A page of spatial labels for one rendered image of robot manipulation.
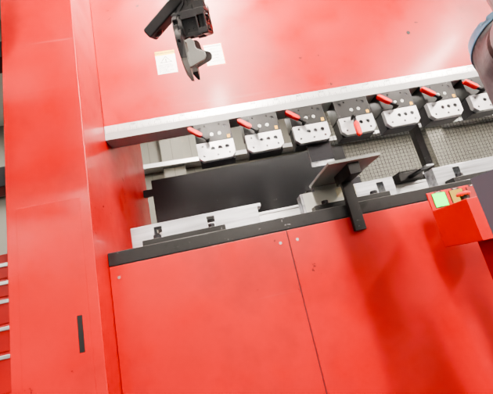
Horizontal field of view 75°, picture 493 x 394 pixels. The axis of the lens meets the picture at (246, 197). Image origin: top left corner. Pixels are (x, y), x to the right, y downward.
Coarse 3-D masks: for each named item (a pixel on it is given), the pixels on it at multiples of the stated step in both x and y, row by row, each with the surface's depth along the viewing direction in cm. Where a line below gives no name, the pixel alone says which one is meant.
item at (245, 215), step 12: (252, 204) 125; (204, 216) 123; (216, 216) 123; (228, 216) 123; (240, 216) 124; (252, 216) 124; (132, 228) 121; (144, 228) 121; (156, 228) 124; (168, 228) 121; (180, 228) 121; (192, 228) 122; (228, 228) 122; (132, 240) 119; (144, 240) 120
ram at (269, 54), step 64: (128, 0) 147; (256, 0) 150; (320, 0) 152; (384, 0) 153; (448, 0) 155; (128, 64) 138; (256, 64) 141; (320, 64) 142; (384, 64) 144; (448, 64) 145
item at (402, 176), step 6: (420, 168) 143; (426, 168) 143; (396, 174) 157; (402, 174) 154; (408, 174) 154; (414, 174) 150; (420, 174) 154; (396, 180) 156; (402, 180) 153; (408, 180) 154; (414, 180) 157
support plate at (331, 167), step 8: (376, 152) 106; (336, 160) 104; (344, 160) 104; (352, 160) 105; (360, 160) 107; (368, 160) 109; (328, 168) 108; (336, 168) 110; (320, 176) 115; (328, 176) 117; (312, 184) 125; (320, 184) 127
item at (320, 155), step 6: (318, 144) 135; (324, 144) 135; (312, 150) 134; (318, 150) 134; (324, 150) 135; (330, 150) 135; (312, 156) 134; (318, 156) 134; (324, 156) 134; (330, 156) 134; (312, 162) 133; (318, 162) 134; (324, 162) 134
